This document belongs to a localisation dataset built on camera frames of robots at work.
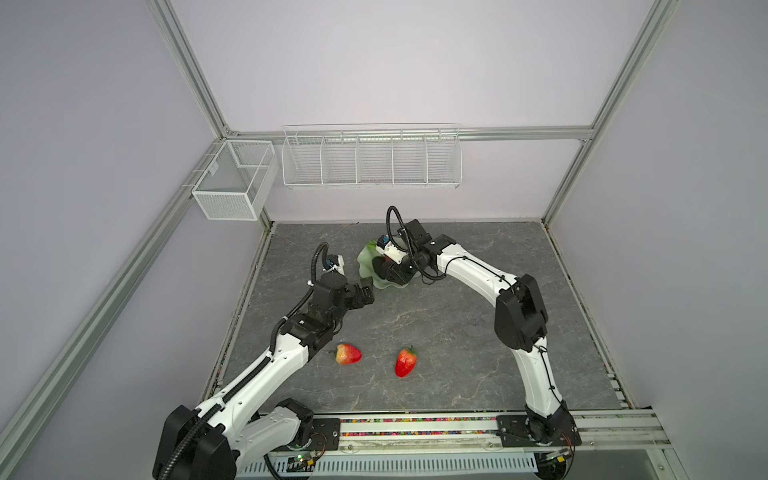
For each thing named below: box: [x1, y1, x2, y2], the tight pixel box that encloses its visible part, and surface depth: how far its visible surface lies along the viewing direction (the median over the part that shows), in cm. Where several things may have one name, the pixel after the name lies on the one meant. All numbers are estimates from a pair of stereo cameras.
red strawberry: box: [395, 345, 417, 378], surface depth 84 cm
